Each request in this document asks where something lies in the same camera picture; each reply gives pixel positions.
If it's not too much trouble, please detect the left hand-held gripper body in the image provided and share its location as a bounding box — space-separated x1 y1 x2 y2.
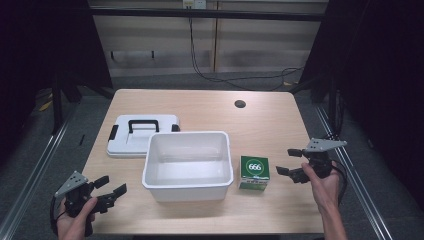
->
54 170 113 218

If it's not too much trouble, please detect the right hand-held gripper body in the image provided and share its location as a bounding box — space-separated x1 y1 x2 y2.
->
289 137 348 185

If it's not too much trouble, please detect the green and white box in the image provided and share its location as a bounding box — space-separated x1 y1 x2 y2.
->
237 155 271 192

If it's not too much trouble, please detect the white lid with black handle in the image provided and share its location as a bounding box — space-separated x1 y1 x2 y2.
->
106 114 182 159

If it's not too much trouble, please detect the white plastic storage bin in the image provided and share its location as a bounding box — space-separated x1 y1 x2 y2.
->
141 130 235 203

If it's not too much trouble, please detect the person's right hand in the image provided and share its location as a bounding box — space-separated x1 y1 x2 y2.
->
300 161 341 214

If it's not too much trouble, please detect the person's left hand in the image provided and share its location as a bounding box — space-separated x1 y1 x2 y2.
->
55 196 100 240

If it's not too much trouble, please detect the black metal stand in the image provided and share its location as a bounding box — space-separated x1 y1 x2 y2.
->
50 71 84 136

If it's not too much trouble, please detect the black curtain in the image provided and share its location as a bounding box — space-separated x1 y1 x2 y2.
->
298 0 424 214
0 0 114 168

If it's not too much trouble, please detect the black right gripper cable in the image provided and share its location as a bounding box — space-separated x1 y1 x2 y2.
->
330 159 350 207

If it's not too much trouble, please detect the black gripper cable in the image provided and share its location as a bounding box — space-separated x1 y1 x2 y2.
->
330 159 350 207
49 195 68 236

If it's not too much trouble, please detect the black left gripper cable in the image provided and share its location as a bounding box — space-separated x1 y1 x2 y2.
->
49 195 68 236

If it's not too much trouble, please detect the metal floor rail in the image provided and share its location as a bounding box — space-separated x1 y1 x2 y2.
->
314 104 396 240
0 109 78 240

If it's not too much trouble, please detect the long black wall cable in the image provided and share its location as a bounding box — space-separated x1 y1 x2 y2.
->
188 17 305 92

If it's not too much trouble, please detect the black horizontal frame bar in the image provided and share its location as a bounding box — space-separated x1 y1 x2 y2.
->
89 7 329 23

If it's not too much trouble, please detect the white wall power outlet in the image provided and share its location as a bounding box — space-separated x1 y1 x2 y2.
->
182 0 208 10

